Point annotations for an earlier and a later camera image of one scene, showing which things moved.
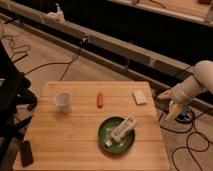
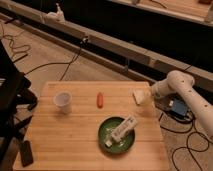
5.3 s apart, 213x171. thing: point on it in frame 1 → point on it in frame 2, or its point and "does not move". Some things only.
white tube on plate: [129, 123] does not move
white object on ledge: [56, 16] does not move
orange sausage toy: [99, 100] does not move
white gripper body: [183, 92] → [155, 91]
